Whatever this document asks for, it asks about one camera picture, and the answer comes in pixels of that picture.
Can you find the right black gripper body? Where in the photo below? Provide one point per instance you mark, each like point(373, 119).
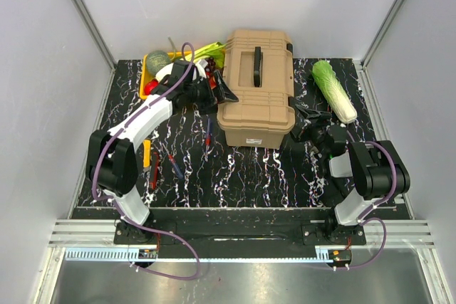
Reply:
point(314, 132)

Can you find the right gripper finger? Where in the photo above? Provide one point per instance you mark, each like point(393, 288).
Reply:
point(298, 133)
point(310, 114)

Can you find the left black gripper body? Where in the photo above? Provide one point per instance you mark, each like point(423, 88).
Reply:
point(200, 92)

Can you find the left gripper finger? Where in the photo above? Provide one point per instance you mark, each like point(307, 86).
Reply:
point(207, 106)
point(221, 91)

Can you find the tan plastic tool box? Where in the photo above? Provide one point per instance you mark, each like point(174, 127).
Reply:
point(258, 69)

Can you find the steel claw hammer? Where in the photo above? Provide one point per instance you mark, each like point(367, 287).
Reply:
point(315, 151)

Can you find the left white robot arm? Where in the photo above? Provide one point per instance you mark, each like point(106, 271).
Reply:
point(111, 164)

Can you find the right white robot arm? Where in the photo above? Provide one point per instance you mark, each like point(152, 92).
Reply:
point(376, 169)

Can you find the red yellow lychee cluster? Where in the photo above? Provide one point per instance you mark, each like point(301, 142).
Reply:
point(211, 80)

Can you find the blue screwdriver right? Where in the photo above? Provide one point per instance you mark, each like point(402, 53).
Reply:
point(207, 140)

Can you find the blue screwdriver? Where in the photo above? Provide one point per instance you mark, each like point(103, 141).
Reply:
point(207, 140)
point(174, 164)

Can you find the purple grape bunch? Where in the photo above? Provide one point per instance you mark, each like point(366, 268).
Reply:
point(211, 65)

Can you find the green napa cabbage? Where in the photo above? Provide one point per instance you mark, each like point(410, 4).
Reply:
point(335, 95)

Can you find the green white leek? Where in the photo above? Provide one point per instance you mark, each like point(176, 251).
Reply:
point(215, 50)

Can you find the red apple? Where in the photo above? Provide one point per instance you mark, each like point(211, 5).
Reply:
point(150, 86)

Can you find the green netted melon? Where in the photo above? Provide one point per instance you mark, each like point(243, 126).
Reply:
point(156, 60)

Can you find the yellow plastic fruit tray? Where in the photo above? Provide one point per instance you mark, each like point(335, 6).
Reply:
point(146, 77)

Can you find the blue screwdriver left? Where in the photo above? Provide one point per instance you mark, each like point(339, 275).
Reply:
point(174, 164)

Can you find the yellow utility knife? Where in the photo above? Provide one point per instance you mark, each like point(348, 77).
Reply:
point(146, 154)

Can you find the red black utility knife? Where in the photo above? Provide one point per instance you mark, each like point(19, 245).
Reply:
point(154, 164)

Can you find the aluminium frame rail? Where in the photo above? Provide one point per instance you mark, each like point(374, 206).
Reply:
point(100, 240)

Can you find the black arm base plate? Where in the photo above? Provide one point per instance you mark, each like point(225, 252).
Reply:
point(254, 233)

